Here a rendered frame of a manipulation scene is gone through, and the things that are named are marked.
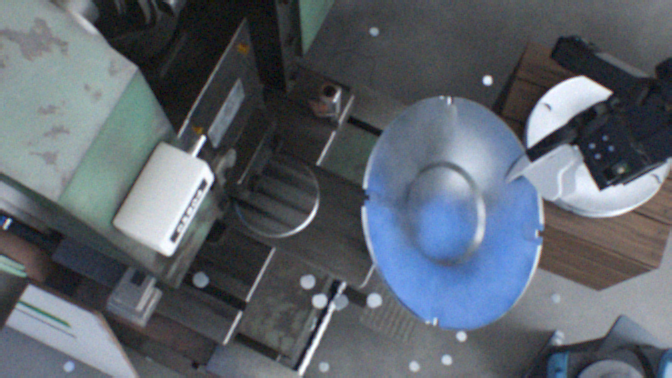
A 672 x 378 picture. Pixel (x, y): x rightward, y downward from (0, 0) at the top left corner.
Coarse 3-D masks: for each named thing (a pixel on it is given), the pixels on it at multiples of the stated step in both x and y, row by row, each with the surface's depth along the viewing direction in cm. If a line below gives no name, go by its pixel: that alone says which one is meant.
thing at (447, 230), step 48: (384, 144) 103; (432, 144) 96; (480, 144) 90; (384, 192) 103; (432, 192) 96; (480, 192) 91; (528, 192) 86; (384, 240) 104; (432, 240) 96; (480, 240) 91; (432, 288) 97; (480, 288) 92
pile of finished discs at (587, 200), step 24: (552, 96) 158; (576, 96) 158; (600, 96) 158; (528, 120) 159; (552, 120) 157; (528, 144) 155; (576, 192) 153; (600, 192) 153; (624, 192) 153; (648, 192) 153; (600, 216) 156
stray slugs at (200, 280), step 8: (200, 272) 116; (200, 280) 116; (208, 280) 116; (304, 280) 122; (312, 280) 122; (320, 296) 122; (336, 296) 122; (344, 296) 122; (368, 296) 122; (376, 296) 122; (320, 304) 121; (336, 304) 121; (344, 304) 121; (368, 304) 121; (376, 304) 122
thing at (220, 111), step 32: (192, 0) 77; (192, 32) 76; (224, 32) 76; (160, 64) 73; (192, 64) 75; (224, 64) 77; (160, 96) 74; (192, 96) 74; (224, 96) 82; (256, 96) 94; (224, 128) 86; (256, 128) 94; (224, 160) 88; (256, 160) 95
